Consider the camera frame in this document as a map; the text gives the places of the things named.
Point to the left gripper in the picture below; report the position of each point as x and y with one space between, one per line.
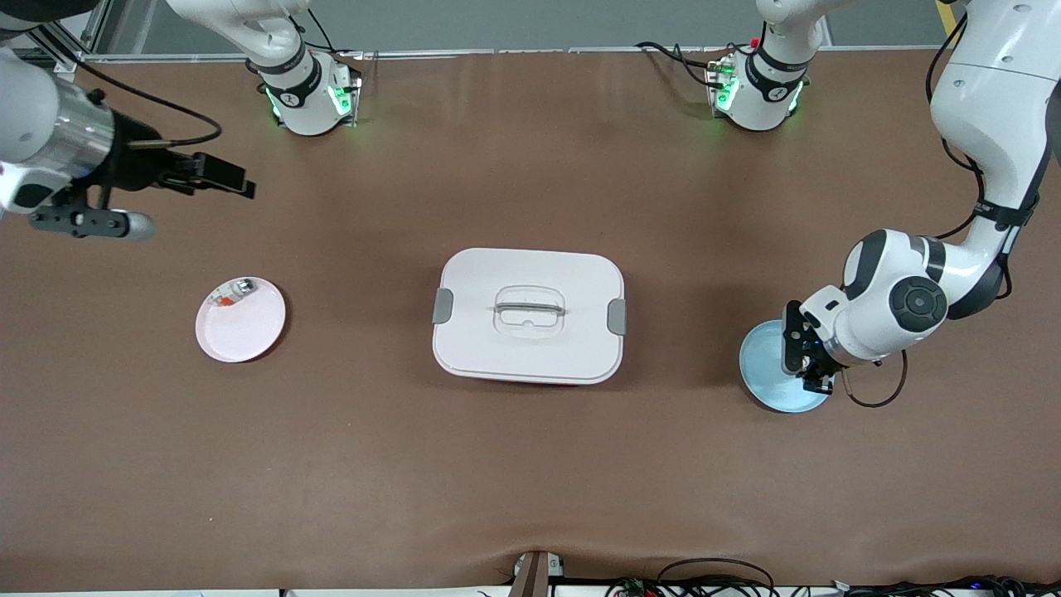
816 367

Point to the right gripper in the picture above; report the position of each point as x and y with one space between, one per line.
137 157

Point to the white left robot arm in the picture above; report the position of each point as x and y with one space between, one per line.
995 124

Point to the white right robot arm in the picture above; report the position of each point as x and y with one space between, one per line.
41 133

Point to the white lidded storage box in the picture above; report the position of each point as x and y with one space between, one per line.
530 348

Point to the light blue round plate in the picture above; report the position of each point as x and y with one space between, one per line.
763 373

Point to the small silver green component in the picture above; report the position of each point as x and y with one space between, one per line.
245 287

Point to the small white orange component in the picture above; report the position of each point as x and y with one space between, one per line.
222 297

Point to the pink round plate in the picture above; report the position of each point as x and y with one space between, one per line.
240 327

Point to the aluminium frame profile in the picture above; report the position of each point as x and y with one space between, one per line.
70 41

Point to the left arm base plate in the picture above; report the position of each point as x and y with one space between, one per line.
714 87

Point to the silver table edge rail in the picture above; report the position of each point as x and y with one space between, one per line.
539 51

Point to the brown camera mount post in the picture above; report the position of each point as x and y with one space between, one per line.
532 576

